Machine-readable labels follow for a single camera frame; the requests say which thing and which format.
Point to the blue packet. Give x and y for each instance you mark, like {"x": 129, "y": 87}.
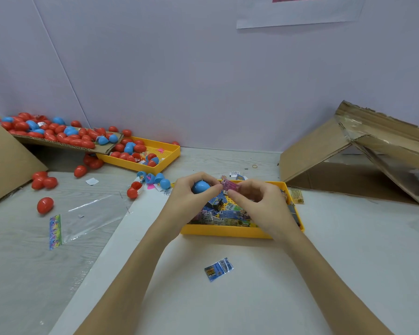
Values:
{"x": 218, "y": 269}

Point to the yellow tray under eggs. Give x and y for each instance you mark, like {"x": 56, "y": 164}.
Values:
{"x": 167, "y": 153}

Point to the tall brown cardboard box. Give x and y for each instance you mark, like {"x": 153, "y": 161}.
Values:
{"x": 3, "y": 164}

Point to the brown cardboard sheet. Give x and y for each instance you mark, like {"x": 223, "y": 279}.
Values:
{"x": 56, "y": 143}

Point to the small white paper scrap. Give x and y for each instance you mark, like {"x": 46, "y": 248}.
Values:
{"x": 91, "y": 181}

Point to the person's left hand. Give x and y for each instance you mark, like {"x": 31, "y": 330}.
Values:
{"x": 181, "y": 209}

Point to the yellow plastic tray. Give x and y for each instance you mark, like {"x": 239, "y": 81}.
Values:
{"x": 223, "y": 231}

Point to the torn flattened cardboard box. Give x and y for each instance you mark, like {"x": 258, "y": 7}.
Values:
{"x": 311, "y": 146}

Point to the person's right hand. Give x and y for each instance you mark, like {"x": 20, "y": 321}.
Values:
{"x": 269, "y": 209}

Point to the person's left forearm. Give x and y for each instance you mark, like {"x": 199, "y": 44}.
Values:
{"x": 119, "y": 289}

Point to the clear bag with coloured label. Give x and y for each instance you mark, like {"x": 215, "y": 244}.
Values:
{"x": 91, "y": 219}

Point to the yellow label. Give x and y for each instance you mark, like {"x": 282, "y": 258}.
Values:
{"x": 296, "y": 196}

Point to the white paper sign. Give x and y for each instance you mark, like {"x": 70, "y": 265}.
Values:
{"x": 300, "y": 10}

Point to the pile of plastic eggs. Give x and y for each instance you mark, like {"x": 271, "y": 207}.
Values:
{"x": 77, "y": 136}

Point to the single blue plastic egg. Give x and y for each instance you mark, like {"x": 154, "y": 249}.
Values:
{"x": 201, "y": 186}

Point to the person's right forearm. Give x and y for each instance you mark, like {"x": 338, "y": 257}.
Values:
{"x": 335, "y": 289}

